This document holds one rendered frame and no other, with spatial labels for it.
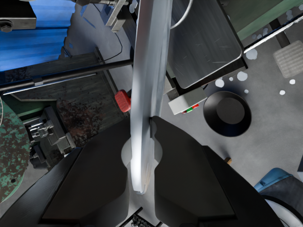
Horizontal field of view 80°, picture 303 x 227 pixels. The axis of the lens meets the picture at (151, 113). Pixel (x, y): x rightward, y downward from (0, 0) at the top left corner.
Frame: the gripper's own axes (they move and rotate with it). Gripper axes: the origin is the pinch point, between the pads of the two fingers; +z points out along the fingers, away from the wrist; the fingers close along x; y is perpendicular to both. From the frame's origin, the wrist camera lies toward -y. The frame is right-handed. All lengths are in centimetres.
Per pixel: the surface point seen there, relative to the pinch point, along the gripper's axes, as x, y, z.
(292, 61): 58, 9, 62
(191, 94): 15, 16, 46
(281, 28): 52, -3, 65
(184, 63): 7.6, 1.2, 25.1
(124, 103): -7.5, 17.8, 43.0
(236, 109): 54, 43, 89
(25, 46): -145, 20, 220
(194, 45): 8.9, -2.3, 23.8
